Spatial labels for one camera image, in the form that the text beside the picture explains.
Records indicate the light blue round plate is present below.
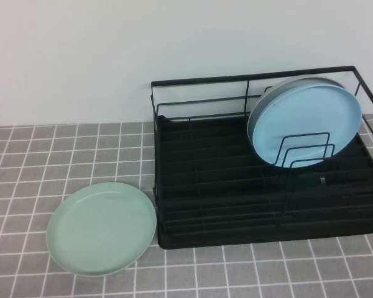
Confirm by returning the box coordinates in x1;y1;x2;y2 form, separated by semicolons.
247;81;363;169

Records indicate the black wire dish rack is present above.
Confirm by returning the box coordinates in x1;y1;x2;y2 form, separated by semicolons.
150;65;373;250

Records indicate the grey checked tablecloth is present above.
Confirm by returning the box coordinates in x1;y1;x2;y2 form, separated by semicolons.
0;113;373;298

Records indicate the light green round plate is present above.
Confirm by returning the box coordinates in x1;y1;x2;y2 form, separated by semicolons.
45;181;159;278

